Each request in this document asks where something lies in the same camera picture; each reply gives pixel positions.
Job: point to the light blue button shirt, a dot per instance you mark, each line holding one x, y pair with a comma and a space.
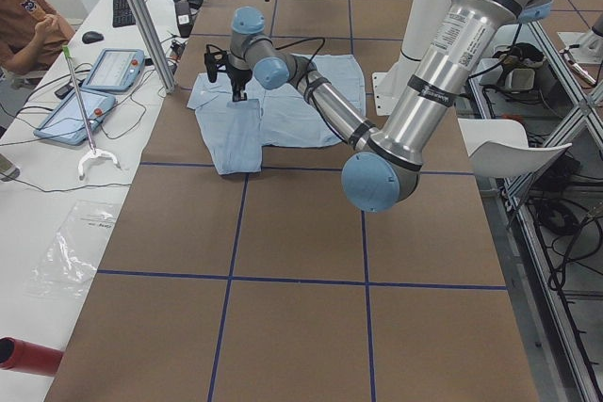
235, 133

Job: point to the black box with label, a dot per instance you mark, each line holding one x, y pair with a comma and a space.
183, 18

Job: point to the upper teach pendant tablet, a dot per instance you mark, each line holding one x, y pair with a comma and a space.
115, 70

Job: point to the teach pendant tablet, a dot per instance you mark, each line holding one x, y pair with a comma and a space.
115, 70
65, 123

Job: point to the black keyboard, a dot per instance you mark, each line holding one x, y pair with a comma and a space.
122, 14

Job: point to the black computer mouse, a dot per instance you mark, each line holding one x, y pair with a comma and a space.
92, 37

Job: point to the lower teach pendant tablet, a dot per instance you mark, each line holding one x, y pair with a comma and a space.
65, 123

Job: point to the person in brown shirt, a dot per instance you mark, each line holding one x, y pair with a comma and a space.
32, 35

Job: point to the clear plastic bag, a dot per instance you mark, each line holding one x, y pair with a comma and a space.
68, 266

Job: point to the white chair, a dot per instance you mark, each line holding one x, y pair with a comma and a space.
500, 148

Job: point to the red cylinder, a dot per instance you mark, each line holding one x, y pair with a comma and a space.
25, 357

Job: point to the grey aluminium frame post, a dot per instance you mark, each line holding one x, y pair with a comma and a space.
151, 40

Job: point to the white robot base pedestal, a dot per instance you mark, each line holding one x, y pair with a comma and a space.
424, 21

